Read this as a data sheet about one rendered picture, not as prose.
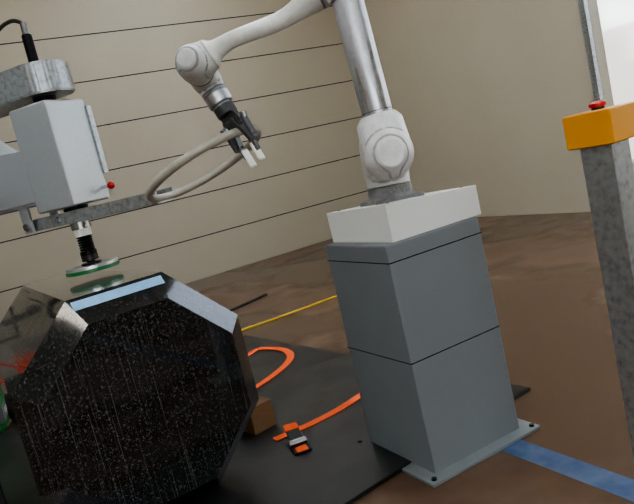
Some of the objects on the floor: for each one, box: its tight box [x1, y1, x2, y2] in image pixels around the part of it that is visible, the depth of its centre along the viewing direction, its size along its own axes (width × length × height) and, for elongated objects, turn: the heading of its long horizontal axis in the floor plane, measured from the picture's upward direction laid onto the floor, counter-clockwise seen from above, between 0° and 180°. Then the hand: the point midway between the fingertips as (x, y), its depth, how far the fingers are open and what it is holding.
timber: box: [244, 396, 277, 435], centre depth 301 cm, size 30×12×12 cm, turn 98°
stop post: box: [562, 101, 634, 504], centre depth 161 cm, size 20×20×109 cm
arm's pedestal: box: [325, 216, 541, 488], centre depth 241 cm, size 50×50×80 cm
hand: (253, 155), depth 228 cm, fingers closed on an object, 4 cm apart
